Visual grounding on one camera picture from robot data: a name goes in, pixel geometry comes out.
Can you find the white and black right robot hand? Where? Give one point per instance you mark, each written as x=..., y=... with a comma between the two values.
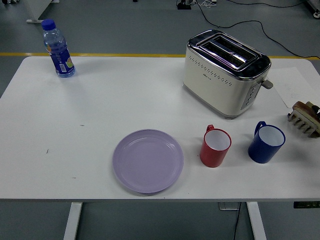
x=316, y=110

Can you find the bread slice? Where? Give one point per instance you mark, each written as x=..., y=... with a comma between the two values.
x=303, y=108

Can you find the cream and chrome toaster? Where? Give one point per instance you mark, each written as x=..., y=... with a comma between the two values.
x=215, y=85

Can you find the purple plate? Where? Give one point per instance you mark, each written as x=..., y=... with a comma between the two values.
x=147, y=161

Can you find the metal toast rack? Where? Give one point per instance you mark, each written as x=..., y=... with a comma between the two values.
x=303, y=126

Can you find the white paper sheet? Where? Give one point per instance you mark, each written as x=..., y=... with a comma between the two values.
x=290, y=85

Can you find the blue mug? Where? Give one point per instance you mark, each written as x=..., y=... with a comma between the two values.
x=262, y=152

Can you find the black table control panel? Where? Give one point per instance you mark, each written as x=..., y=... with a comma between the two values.
x=306, y=205

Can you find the grey metal stand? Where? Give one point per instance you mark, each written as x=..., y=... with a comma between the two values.
x=314, y=8

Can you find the red mug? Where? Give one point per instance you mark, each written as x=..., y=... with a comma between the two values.
x=212, y=156

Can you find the white table leg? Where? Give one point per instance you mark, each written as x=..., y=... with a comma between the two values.
x=73, y=220
x=256, y=220

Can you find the black power strip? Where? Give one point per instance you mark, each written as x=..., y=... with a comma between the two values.
x=184, y=6

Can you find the blue water bottle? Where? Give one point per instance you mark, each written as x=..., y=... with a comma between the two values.
x=61, y=60

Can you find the clear bracket under table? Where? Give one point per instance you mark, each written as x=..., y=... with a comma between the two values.
x=228, y=206

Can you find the white desk leg frame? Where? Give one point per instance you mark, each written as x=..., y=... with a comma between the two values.
x=36, y=12

